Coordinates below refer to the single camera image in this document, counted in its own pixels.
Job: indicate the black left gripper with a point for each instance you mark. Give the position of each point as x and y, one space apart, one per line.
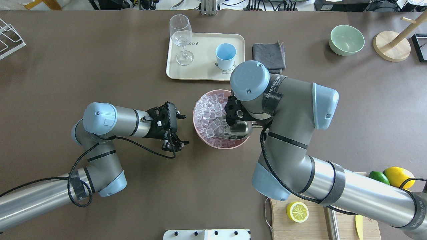
154 132

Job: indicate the steel ice scoop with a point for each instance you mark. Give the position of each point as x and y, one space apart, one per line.
240 130

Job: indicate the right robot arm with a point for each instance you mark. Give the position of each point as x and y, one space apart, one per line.
290 110

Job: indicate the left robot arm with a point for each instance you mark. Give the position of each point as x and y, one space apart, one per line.
95 132

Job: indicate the clear ice cubes pile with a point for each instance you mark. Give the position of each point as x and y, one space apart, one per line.
210 116

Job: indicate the light blue cup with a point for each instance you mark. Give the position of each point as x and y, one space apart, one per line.
225 54

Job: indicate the wooden cup stand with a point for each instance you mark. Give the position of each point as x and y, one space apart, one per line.
394 46

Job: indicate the pink bowl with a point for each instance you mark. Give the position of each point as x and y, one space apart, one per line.
203 136

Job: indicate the cream serving tray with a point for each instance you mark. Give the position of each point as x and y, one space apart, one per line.
204 66

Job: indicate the clear wine glass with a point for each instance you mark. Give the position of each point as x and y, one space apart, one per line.
181 34

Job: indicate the grey folded cloth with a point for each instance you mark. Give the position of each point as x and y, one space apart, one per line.
272 56

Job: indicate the half lemon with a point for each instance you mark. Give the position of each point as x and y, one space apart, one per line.
297 211

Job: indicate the bamboo cutting board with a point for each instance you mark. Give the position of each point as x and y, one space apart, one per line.
315 228

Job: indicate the steel muddler black tip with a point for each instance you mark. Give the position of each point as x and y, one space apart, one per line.
332 224

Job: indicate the green bowl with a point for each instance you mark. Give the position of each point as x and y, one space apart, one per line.
346 40

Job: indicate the yellow plastic knife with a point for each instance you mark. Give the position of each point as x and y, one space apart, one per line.
359 226

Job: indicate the green lime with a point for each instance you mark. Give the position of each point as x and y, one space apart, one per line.
379 176

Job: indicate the upper yellow lemon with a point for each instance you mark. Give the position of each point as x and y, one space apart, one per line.
397 175

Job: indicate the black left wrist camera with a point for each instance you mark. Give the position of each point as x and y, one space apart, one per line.
172 118

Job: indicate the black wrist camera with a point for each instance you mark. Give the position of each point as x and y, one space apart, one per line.
172 118
236 113

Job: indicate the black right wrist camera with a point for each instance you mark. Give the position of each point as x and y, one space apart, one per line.
236 113

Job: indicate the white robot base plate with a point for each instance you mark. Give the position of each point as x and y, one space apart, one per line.
208 234

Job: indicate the aluminium camera mount post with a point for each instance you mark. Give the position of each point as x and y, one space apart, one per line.
208 7

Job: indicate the white wire rack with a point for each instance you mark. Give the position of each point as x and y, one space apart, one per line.
10 39

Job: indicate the black frame object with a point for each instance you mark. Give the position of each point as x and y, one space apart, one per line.
420 51

